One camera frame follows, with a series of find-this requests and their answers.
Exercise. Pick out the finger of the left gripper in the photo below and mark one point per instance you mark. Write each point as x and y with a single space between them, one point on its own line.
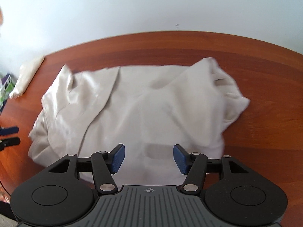
9 142
8 131

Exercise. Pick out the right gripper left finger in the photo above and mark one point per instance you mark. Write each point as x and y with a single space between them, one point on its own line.
104 165

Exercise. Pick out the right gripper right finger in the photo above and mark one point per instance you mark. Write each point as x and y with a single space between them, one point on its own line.
193 166

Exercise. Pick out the beige satin shirt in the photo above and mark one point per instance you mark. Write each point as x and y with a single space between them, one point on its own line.
149 109

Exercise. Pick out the folded cream garment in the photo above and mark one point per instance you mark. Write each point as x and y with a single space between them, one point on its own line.
26 74

